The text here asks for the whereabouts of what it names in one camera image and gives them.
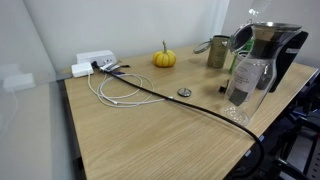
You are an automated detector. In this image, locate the glass carafe with metal filter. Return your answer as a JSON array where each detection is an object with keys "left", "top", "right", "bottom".
[{"left": 221, "top": 21, "right": 303, "bottom": 127}]

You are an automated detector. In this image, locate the round clamp lid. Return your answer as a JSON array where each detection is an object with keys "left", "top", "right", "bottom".
[{"left": 192, "top": 39, "right": 214, "bottom": 55}]

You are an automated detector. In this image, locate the thick black cable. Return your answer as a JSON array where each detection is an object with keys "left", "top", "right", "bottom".
[{"left": 91, "top": 60, "right": 266, "bottom": 180}]

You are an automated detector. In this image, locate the gold metallic cup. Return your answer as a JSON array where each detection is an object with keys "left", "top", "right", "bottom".
[{"left": 206, "top": 34, "right": 231, "bottom": 70}]

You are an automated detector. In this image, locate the translucent partition panel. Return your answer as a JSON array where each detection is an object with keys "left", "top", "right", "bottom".
[{"left": 0, "top": 0, "right": 82, "bottom": 180}]

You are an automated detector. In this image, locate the green plastic bottle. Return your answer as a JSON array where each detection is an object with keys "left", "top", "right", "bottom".
[{"left": 228, "top": 37, "right": 256, "bottom": 75}]

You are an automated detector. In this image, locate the white power strip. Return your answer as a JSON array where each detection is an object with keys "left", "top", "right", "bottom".
[{"left": 75, "top": 49, "right": 118, "bottom": 68}]

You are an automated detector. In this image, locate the tall black thermos flask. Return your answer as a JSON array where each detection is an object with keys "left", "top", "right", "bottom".
[{"left": 256, "top": 30, "right": 310, "bottom": 94}]

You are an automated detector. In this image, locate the round hinged tumbler lid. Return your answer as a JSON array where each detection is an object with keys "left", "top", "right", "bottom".
[{"left": 228, "top": 18, "right": 256, "bottom": 54}]

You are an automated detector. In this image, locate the small yellow pumpkin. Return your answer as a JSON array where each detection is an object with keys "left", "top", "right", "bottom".
[{"left": 152, "top": 39, "right": 178, "bottom": 69}]

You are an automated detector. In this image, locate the white power adapter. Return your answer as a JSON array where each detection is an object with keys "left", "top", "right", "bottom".
[{"left": 70, "top": 61, "right": 95, "bottom": 79}]

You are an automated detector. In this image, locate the small black clip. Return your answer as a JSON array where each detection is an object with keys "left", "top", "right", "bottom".
[{"left": 218, "top": 79, "right": 231, "bottom": 94}]

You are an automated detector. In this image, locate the silver plug connector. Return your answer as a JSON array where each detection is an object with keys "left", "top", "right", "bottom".
[{"left": 99, "top": 61, "right": 131, "bottom": 75}]

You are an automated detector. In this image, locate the small round metal disc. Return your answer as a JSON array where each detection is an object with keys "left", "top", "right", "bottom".
[{"left": 177, "top": 87, "right": 193, "bottom": 98}]

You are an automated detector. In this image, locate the thin white charging cable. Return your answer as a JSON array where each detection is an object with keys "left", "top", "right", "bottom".
[{"left": 86, "top": 72, "right": 175, "bottom": 109}]

